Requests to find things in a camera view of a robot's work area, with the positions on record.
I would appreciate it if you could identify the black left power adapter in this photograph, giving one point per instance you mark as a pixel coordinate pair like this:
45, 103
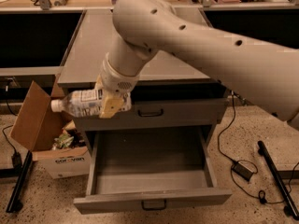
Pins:
16, 157

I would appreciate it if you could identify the closed grey top drawer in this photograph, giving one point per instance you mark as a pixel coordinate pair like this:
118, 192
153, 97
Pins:
159, 114

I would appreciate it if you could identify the clear plastic water bottle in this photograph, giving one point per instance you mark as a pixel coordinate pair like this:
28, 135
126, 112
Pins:
86, 103

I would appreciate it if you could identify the open grey middle drawer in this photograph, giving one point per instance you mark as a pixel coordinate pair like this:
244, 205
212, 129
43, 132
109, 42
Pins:
150, 170

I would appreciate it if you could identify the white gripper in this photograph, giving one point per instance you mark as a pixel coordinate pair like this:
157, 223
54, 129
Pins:
116, 78

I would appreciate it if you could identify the black left stand leg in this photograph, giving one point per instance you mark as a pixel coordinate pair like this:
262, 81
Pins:
14, 204

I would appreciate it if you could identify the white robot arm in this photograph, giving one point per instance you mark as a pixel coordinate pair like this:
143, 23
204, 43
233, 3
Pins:
266, 74

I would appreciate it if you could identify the black stand leg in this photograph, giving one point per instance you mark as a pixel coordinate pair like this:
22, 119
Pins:
14, 204
290, 205

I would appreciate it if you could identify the black right stand leg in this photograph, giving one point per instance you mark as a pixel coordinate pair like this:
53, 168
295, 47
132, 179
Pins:
290, 205

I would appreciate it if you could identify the cardboard box with items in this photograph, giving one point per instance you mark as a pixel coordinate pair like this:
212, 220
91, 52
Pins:
36, 128

